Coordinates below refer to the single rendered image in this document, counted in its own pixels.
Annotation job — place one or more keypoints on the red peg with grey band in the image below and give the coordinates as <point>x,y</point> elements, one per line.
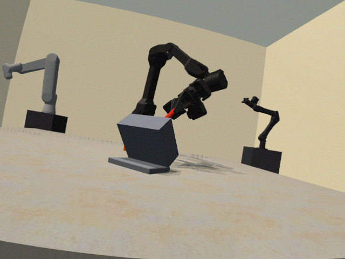
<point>170,114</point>

